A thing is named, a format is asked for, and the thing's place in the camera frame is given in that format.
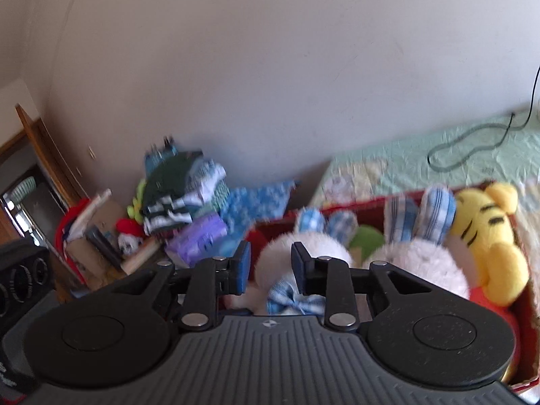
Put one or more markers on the wooden cabinet door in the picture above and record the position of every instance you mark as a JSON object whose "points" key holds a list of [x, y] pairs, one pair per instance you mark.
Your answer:
{"points": [[46, 152]]}

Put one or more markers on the blue white floral cloth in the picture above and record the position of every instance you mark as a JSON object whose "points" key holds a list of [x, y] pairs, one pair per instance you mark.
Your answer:
{"points": [[257, 202]]}

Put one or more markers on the purple box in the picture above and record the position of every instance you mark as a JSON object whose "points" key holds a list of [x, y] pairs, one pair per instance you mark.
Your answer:
{"points": [[198, 236]]}

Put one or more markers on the folded light patterned clothes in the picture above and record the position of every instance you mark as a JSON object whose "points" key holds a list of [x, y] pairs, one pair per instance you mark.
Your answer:
{"points": [[206, 181]]}

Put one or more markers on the white rabbit plush plaid ears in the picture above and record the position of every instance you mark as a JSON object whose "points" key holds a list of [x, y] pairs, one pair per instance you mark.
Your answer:
{"points": [[422, 261], [312, 244]]}

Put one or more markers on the red cardboard box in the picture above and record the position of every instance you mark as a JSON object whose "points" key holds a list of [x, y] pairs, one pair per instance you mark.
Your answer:
{"points": [[527, 346]]}

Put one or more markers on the silver metal appliance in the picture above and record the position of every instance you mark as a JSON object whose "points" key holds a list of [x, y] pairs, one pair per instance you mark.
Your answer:
{"points": [[33, 211]]}

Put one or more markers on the red white plush toy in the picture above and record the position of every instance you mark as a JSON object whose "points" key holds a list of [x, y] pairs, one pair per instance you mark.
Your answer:
{"points": [[128, 228]]}

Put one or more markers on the green plush toy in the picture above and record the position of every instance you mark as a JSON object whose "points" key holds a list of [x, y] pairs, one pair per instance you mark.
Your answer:
{"points": [[367, 240]]}

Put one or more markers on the dark green garment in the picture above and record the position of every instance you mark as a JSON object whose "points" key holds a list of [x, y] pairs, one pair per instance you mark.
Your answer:
{"points": [[168, 177]]}

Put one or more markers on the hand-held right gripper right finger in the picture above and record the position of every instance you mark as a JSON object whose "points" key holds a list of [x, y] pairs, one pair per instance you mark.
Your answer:
{"points": [[297, 270]]}

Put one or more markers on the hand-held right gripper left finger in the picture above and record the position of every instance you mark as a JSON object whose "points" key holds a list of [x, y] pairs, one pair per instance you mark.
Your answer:
{"points": [[244, 265]]}

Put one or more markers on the yellow tiger plush toy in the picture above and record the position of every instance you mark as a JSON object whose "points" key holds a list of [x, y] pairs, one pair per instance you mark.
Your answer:
{"points": [[485, 228]]}

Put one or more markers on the green white striped garment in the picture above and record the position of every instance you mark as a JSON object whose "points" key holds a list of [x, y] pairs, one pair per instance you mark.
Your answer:
{"points": [[166, 215]]}

